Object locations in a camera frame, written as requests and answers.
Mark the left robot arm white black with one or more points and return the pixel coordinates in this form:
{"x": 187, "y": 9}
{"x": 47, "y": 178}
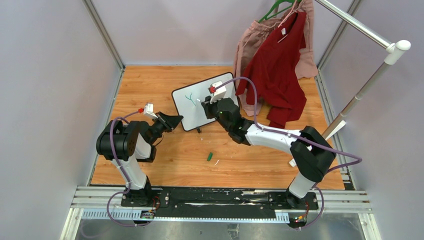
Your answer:
{"x": 127, "y": 144}

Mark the green marker cap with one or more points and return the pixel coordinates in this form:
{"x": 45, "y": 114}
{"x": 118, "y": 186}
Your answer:
{"x": 210, "y": 155}

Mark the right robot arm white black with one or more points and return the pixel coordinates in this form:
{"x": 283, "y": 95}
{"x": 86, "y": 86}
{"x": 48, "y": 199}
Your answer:
{"x": 312, "y": 154}

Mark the white clothes rack base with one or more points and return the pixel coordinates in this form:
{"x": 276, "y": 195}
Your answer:
{"x": 333, "y": 129}

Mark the pink hanging garment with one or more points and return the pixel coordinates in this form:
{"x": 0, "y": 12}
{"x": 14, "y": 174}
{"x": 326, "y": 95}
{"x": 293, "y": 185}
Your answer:
{"x": 257, "y": 33}

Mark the green clothes hanger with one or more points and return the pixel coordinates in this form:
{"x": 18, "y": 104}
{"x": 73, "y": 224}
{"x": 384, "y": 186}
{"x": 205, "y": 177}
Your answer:
{"x": 274, "y": 10}

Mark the white whiteboard black frame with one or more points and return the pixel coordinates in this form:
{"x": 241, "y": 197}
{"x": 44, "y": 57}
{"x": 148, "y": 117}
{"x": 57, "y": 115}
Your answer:
{"x": 187, "y": 106}

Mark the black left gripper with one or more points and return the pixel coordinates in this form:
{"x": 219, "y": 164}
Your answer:
{"x": 169, "y": 122}

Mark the silver clothes rack pole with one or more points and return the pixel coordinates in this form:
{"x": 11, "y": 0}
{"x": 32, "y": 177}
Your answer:
{"x": 358, "y": 56}

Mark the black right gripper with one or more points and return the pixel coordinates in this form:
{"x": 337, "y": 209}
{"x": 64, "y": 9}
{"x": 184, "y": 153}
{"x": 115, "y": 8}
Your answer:
{"x": 208, "y": 106}

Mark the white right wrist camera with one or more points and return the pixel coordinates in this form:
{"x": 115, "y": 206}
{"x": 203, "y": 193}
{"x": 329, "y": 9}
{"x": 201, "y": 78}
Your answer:
{"x": 217, "y": 91}

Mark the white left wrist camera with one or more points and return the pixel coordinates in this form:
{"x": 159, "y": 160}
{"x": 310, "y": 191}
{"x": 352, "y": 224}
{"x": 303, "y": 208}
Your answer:
{"x": 148, "y": 111}

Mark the red hanging shirt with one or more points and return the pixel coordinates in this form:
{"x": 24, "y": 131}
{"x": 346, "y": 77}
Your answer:
{"x": 273, "y": 75}

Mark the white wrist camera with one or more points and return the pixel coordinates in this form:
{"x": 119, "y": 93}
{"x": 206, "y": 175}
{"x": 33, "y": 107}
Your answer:
{"x": 217, "y": 91}
{"x": 148, "y": 111}

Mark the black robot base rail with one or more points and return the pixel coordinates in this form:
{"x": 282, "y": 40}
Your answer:
{"x": 222, "y": 205}

